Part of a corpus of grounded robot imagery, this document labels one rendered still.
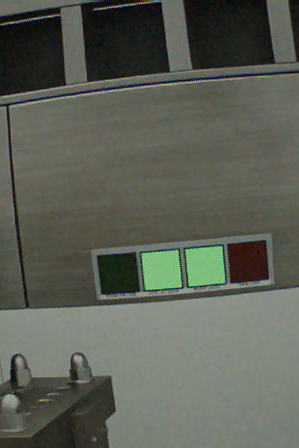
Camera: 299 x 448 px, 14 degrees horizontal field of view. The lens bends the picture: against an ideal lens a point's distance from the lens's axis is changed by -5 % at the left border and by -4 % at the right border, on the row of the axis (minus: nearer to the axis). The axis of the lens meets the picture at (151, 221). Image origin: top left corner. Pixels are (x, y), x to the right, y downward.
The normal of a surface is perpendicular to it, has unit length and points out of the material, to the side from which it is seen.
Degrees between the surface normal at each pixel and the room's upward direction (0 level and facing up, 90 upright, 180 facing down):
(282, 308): 90
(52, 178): 90
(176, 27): 90
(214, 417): 90
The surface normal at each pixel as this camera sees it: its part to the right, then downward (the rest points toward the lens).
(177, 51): -0.21, 0.07
